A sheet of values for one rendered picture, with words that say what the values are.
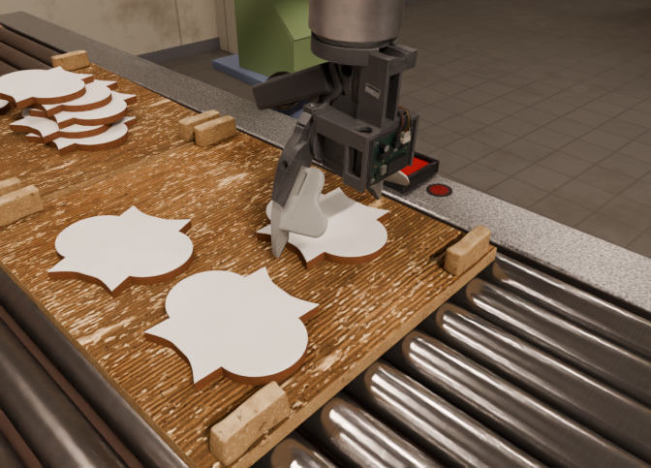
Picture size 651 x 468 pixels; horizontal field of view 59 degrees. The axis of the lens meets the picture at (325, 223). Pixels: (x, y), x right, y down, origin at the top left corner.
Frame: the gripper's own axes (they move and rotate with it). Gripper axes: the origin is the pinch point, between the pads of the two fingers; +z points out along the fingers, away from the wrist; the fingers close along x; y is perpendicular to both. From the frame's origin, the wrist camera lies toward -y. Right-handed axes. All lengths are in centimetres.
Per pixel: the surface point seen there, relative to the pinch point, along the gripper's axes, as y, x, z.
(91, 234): -15.1, -17.8, 0.5
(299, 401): 14.0, -17.3, -0.1
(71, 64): -66, 5, 3
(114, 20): -319, 145, 80
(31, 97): -44.5, -10.0, -2.1
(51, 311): -8.2, -25.3, 1.2
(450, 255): 13.3, 2.4, -2.3
